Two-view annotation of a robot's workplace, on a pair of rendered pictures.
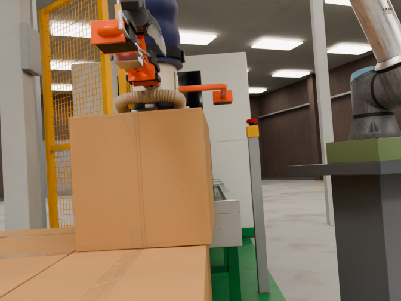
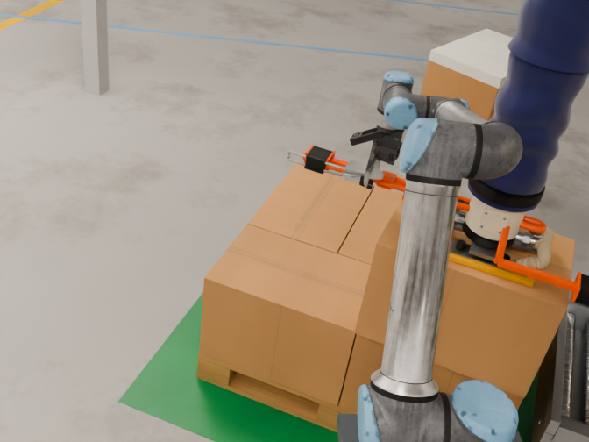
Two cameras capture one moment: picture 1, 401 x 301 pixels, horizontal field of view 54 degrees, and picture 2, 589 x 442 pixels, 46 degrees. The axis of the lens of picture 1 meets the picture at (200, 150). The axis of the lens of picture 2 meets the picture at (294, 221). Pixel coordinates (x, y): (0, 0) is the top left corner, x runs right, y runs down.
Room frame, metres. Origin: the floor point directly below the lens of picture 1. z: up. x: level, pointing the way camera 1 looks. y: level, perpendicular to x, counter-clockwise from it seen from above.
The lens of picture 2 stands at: (1.33, -1.81, 2.22)
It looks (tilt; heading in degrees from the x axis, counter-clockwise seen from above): 35 degrees down; 104
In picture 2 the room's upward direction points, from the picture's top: 9 degrees clockwise
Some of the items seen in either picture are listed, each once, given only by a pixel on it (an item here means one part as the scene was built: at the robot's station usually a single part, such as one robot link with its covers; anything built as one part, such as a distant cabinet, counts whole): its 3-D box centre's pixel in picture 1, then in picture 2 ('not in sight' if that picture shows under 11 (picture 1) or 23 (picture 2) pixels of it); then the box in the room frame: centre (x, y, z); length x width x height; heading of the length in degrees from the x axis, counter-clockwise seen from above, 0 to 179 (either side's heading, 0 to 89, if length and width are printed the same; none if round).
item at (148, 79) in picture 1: (143, 73); not in sight; (1.22, 0.16, 1.07); 0.10 x 0.08 x 0.06; 88
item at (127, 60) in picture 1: (128, 56); (356, 172); (1.01, 0.17, 1.07); 0.07 x 0.07 x 0.04; 88
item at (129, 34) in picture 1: (140, 43); (329, 169); (0.92, 0.12, 1.07); 0.31 x 0.03 x 0.05; 178
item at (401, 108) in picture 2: not in sight; (402, 108); (1.12, 0.05, 1.39); 0.12 x 0.12 x 0.09; 18
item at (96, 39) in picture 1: (112, 37); (319, 158); (0.87, 0.18, 1.07); 0.08 x 0.07 x 0.05; 178
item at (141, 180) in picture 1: (156, 177); (463, 287); (1.45, 0.17, 0.74); 0.60 x 0.40 x 0.40; 177
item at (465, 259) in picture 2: not in sight; (481, 255); (1.47, 0.06, 0.97); 0.34 x 0.10 x 0.05; 178
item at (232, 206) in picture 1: (163, 210); (557, 353); (1.83, 0.19, 0.58); 0.70 x 0.03 x 0.06; 89
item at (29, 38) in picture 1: (31, 50); not in sight; (2.60, 1.09, 1.62); 0.20 x 0.05 x 0.30; 179
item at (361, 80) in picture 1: (373, 91); (473, 428); (1.52, -0.69, 1.02); 0.17 x 0.15 x 0.18; 18
